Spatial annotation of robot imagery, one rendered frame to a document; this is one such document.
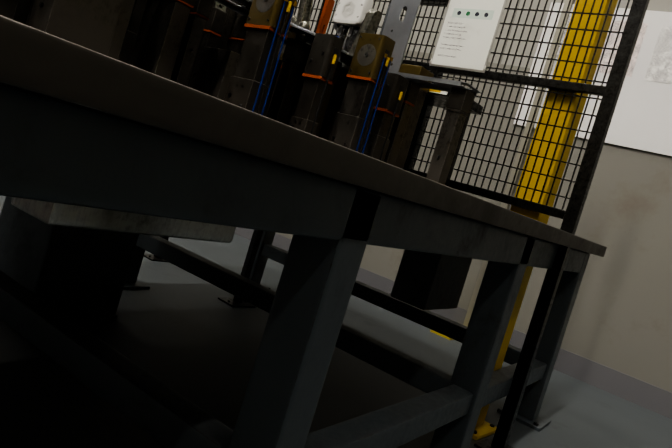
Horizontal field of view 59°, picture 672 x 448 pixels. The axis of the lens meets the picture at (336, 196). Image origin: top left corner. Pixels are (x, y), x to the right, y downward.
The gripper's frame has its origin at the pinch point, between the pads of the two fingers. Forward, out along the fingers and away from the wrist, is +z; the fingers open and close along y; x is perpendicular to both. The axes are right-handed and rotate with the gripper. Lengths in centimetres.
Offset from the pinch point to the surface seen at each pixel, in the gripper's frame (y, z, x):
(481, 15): 9, -31, 54
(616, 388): 58, 100, 212
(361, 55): 14.5, 4.5, -8.5
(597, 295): 35, 58, 211
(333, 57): 16.0, 9.0, -20.3
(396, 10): -6.4, -20.7, 26.7
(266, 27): 16.0, 10.3, -43.5
